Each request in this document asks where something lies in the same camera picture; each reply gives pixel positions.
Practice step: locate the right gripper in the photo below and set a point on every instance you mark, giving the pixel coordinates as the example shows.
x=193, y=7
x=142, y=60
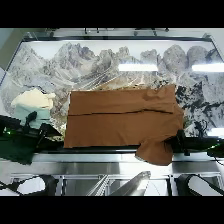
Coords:
x=181, y=143

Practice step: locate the brown T-shirt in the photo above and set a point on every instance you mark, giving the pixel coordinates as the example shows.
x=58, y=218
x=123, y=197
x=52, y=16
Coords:
x=120, y=116

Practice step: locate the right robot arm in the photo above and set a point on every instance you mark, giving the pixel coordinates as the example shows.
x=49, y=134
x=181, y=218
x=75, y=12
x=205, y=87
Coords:
x=203, y=145

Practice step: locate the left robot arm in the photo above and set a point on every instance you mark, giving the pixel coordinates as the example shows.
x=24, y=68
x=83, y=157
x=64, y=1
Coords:
x=23, y=128

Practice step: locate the pale green garment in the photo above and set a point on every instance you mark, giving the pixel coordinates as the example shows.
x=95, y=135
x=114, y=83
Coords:
x=33, y=115

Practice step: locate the cream garment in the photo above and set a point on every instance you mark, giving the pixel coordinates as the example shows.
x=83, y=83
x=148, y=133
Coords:
x=33, y=98

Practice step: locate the dark green garment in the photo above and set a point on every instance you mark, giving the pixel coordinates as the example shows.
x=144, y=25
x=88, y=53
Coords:
x=16, y=150

